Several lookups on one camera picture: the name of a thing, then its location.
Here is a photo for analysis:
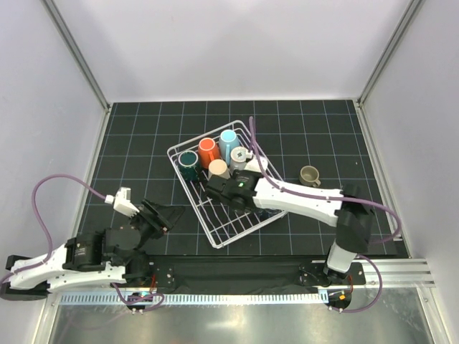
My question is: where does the small beige cup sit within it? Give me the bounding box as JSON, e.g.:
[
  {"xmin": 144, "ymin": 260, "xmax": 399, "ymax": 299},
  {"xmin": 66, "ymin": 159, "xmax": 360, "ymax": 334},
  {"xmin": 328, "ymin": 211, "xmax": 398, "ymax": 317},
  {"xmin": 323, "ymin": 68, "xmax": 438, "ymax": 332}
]
[{"xmin": 298, "ymin": 166, "xmax": 321, "ymax": 188}]

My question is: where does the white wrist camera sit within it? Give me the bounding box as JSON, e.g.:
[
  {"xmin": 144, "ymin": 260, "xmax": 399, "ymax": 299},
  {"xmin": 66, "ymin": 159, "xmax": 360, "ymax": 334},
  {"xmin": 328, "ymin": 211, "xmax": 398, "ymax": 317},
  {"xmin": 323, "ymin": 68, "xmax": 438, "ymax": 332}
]
[
  {"xmin": 244, "ymin": 152, "xmax": 269, "ymax": 173},
  {"xmin": 104, "ymin": 187, "xmax": 140, "ymax": 218}
]

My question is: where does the dark blue mug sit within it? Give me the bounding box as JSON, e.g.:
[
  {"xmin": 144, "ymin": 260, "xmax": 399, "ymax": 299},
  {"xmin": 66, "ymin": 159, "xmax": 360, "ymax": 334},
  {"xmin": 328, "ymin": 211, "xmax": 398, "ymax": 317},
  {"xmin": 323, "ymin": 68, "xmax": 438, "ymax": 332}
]
[{"xmin": 255, "ymin": 209, "xmax": 281, "ymax": 221}]

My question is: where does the dark green mug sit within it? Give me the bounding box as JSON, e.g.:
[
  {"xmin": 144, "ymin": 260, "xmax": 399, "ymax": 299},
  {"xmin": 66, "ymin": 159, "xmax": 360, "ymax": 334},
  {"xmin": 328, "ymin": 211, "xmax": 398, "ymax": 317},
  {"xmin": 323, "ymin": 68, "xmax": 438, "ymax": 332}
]
[{"xmin": 178, "ymin": 150, "xmax": 199, "ymax": 182}]

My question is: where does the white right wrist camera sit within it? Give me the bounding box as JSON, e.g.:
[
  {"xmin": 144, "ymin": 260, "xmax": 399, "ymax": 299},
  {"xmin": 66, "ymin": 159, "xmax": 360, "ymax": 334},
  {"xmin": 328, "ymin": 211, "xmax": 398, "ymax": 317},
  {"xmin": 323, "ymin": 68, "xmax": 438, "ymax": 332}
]
[{"xmin": 244, "ymin": 152, "xmax": 269, "ymax": 173}]

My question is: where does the pale blue mug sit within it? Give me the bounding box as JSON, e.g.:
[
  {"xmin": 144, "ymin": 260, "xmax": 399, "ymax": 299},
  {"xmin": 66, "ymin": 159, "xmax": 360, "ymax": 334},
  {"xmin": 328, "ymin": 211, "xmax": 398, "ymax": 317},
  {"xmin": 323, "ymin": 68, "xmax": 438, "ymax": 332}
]
[{"xmin": 229, "ymin": 146, "xmax": 252, "ymax": 173}]

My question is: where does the black grid mat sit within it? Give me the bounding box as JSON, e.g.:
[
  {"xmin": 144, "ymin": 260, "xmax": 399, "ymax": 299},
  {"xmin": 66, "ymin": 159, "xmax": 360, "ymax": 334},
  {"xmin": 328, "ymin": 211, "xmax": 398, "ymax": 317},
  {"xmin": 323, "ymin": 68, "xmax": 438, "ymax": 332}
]
[{"xmin": 92, "ymin": 100, "xmax": 382, "ymax": 256}]

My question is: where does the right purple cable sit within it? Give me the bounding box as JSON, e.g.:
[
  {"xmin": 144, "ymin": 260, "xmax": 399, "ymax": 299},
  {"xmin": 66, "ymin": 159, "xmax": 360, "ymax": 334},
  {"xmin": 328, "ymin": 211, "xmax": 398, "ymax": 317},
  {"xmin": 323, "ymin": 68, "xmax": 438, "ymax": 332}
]
[{"xmin": 249, "ymin": 116, "xmax": 402, "ymax": 315}]

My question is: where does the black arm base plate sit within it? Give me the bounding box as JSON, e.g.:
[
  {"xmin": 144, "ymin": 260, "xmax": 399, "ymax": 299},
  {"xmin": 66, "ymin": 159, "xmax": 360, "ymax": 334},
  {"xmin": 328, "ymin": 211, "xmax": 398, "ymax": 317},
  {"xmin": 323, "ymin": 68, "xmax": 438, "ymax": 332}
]
[{"xmin": 150, "ymin": 255, "xmax": 366, "ymax": 295}]

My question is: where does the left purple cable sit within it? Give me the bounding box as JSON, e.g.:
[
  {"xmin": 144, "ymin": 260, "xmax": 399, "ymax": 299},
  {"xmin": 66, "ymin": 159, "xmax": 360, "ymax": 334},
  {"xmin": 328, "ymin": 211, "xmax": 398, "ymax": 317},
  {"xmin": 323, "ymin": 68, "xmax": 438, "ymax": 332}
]
[{"xmin": 0, "ymin": 173, "xmax": 166, "ymax": 311}]

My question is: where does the tall beige cup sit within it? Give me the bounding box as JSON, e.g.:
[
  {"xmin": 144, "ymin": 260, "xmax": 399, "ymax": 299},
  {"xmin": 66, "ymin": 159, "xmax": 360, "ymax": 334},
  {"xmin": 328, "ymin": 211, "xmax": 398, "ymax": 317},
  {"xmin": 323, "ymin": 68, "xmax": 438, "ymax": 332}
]
[{"xmin": 208, "ymin": 158, "xmax": 231, "ymax": 179}]

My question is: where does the purple cable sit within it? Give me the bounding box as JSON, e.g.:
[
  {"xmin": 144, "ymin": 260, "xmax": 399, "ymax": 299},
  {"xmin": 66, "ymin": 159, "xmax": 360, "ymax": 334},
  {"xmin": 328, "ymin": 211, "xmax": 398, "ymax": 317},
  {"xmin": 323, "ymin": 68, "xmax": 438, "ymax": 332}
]
[
  {"xmin": 249, "ymin": 116, "xmax": 402, "ymax": 315},
  {"xmin": 0, "ymin": 173, "xmax": 166, "ymax": 311}
]

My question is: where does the white wire dish rack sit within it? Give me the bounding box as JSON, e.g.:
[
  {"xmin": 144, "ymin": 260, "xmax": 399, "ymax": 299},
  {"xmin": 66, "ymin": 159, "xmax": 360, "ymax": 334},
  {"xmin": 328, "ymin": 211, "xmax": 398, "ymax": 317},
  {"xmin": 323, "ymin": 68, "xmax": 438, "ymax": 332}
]
[{"xmin": 167, "ymin": 120, "xmax": 286, "ymax": 249}]

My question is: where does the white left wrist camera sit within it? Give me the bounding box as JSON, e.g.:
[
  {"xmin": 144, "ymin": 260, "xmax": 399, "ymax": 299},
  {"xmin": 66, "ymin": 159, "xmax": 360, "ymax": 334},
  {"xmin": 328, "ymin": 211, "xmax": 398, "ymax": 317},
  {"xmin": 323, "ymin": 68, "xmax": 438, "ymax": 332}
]
[{"xmin": 104, "ymin": 187, "xmax": 140, "ymax": 218}]

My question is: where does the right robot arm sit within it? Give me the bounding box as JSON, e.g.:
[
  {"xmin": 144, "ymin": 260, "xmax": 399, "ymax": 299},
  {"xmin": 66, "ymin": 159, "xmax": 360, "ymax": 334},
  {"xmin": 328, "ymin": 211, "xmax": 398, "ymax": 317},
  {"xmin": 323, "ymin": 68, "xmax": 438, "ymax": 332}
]
[{"xmin": 205, "ymin": 171, "xmax": 374, "ymax": 287}]

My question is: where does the white cable duct strip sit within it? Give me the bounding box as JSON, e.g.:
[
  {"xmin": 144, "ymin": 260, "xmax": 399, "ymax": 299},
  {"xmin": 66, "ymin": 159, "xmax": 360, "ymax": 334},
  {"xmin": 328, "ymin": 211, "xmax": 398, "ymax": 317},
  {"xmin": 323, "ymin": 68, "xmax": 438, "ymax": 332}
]
[{"xmin": 60, "ymin": 291, "xmax": 328, "ymax": 306}]

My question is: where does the orange mug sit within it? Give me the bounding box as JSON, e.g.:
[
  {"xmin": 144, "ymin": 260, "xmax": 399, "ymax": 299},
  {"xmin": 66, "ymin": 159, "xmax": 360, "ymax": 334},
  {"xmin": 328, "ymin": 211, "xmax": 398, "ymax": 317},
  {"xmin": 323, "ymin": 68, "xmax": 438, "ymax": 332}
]
[{"xmin": 198, "ymin": 138, "xmax": 220, "ymax": 169}]

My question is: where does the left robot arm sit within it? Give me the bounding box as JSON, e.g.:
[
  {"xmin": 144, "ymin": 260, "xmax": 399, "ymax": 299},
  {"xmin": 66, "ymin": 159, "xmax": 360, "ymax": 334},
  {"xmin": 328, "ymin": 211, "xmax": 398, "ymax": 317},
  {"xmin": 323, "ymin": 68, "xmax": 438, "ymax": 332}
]
[{"xmin": 1, "ymin": 199, "xmax": 185, "ymax": 301}]

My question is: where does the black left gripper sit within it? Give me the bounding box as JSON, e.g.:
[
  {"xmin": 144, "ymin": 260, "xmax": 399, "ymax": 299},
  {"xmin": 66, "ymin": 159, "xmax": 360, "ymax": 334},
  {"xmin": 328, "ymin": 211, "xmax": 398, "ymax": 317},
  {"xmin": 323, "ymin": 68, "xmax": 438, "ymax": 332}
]
[{"xmin": 130, "ymin": 199, "xmax": 186, "ymax": 247}]

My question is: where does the light blue mug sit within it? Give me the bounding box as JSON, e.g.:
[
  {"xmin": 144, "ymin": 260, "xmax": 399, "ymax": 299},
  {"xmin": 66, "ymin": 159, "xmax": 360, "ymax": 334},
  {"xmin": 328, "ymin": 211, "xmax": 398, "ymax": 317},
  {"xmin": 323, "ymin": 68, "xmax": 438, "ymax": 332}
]
[{"xmin": 219, "ymin": 129, "xmax": 240, "ymax": 165}]

